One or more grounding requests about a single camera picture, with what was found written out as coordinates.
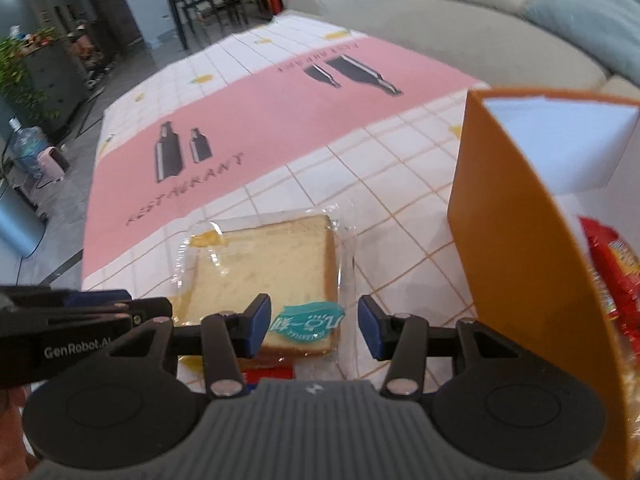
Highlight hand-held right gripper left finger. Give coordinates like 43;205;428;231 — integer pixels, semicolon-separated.
107;294;273;400

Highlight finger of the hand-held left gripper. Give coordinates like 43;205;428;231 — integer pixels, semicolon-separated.
0;286;132;309
0;297;174;335

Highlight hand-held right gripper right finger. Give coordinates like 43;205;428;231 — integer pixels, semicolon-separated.
357;294;523;401

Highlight small red white packet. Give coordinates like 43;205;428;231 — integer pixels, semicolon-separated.
240;365;296;382

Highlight packaged bread slice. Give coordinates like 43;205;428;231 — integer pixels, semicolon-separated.
169;202;360;378

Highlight orange cardboard box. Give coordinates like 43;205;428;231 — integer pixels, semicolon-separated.
446;87;640;480

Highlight red cartoon snack packet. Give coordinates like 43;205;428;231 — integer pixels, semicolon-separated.
577;215;640;323

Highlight grey round bin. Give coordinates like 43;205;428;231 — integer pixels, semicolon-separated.
0;180;48;261

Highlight pink heater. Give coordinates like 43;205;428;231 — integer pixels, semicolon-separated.
35;146;71;183

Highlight blue water bottle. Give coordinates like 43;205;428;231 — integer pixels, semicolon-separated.
7;117;51;178

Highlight pink white printed tablecloth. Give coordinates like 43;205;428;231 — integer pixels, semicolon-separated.
80;10;493;396

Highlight grey cabinet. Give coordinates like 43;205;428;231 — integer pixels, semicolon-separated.
22;37;91;136

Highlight green potted plant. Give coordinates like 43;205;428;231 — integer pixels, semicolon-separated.
0;27;58;121

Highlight shoe rack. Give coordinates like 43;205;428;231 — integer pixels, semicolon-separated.
67;30;108;93

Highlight dark brown door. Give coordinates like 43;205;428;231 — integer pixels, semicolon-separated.
92;0;143;51

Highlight black dining chair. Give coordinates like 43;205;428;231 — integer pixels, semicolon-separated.
220;0;262;27
172;0;221;37

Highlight blue cushion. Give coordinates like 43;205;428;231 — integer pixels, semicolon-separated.
522;0;640;77

